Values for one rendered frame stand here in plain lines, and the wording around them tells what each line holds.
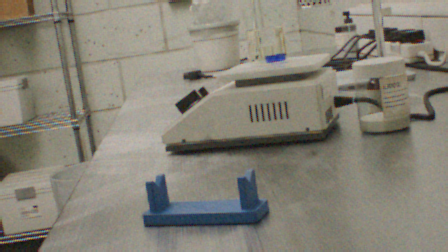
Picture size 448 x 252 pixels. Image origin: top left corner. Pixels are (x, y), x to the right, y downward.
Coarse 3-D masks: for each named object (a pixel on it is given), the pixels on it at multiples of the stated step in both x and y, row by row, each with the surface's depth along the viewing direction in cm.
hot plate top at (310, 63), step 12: (300, 60) 87; (312, 60) 84; (324, 60) 86; (228, 72) 85; (240, 72) 83; (252, 72) 82; (264, 72) 82; (276, 72) 82; (288, 72) 81; (300, 72) 81
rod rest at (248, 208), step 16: (160, 176) 60; (240, 176) 56; (160, 192) 59; (240, 192) 55; (256, 192) 57; (160, 208) 59; (176, 208) 59; (192, 208) 58; (208, 208) 57; (224, 208) 57; (240, 208) 56; (256, 208) 55; (144, 224) 59; (160, 224) 58; (176, 224) 58
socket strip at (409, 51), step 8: (360, 40) 178; (368, 40) 170; (368, 48) 171; (376, 48) 164; (392, 48) 151; (400, 48) 146; (408, 48) 141; (416, 48) 141; (424, 48) 141; (432, 48) 142; (376, 56) 165; (408, 56) 142; (416, 56) 142; (432, 56) 142
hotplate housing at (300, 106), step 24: (312, 72) 87; (216, 96) 84; (240, 96) 83; (264, 96) 82; (288, 96) 81; (312, 96) 80; (336, 96) 88; (192, 120) 85; (216, 120) 84; (240, 120) 83; (264, 120) 83; (288, 120) 82; (312, 120) 81; (336, 120) 90; (168, 144) 87; (192, 144) 86; (216, 144) 85; (240, 144) 84
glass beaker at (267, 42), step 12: (252, 12) 85; (264, 12) 85; (276, 12) 85; (252, 24) 86; (264, 24) 85; (276, 24) 85; (252, 36) 86; (264, 36) 85; (276, 36) 85; (252, 48) 86; (264, 48) 86; (276, 48) 86; (288, 48) 87; (252, 60) 87; (264, 60) 86; (276, 60) 86; (288, 60) 87
